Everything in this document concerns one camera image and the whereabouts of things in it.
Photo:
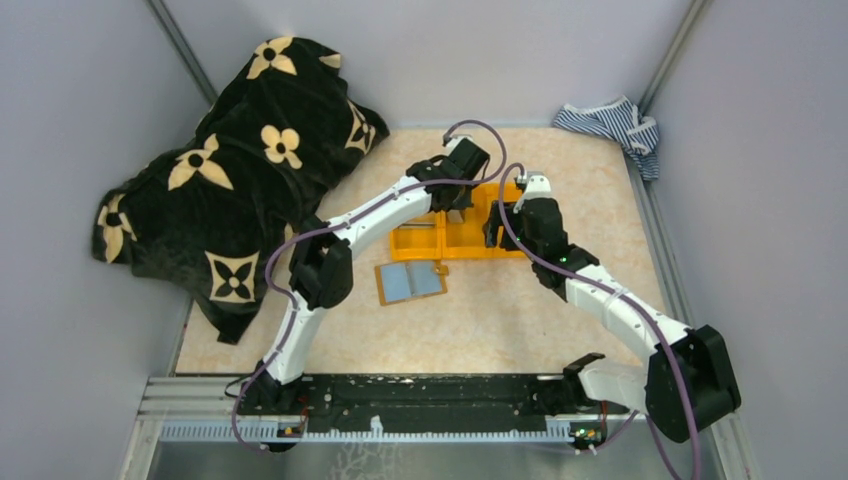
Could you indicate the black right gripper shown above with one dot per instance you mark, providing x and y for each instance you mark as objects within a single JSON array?
[{"x": 501, "y": 223}]

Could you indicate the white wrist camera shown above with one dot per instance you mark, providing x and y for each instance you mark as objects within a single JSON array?
[
  {"x": 533, "y": 185},
  {"x": 451, "y": 141}
]

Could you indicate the tan leather card holder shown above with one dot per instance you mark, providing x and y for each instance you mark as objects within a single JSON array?
[{"x": 411, "y": 283}]

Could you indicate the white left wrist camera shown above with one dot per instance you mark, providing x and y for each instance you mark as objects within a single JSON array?
[{"x": 451, "y": 141}]

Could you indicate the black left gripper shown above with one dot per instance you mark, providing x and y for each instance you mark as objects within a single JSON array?
[{"x": 452, "y": 196}]

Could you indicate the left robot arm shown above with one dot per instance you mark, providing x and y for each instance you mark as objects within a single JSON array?
[{"x": 321, "y": 265}]

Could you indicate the orange three-compartment bin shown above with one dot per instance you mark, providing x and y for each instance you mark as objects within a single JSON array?
[{"x": 451, "y": 242}]

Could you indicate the black floral blanket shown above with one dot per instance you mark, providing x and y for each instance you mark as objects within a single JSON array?
[{"x": 207, "y": 216}]

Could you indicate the grey box in bin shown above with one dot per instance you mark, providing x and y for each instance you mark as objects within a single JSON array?
[{"x": 455, "y": 216}]

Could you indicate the blue striped cloth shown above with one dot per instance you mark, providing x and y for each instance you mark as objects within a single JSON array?
[{"x": 620, "y": 121}]

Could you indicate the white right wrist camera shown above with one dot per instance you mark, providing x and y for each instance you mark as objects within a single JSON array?
[{"x": 533, "y": 185}]

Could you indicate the aluminium frame rail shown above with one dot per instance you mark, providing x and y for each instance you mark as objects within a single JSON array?
[{"x": 194, "y": 397}]

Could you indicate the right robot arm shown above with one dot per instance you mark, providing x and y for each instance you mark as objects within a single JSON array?
[{"x": 684, "y": 380}]

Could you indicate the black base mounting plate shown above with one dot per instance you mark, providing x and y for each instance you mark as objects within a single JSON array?
[{"x": 420, "y": 404}]

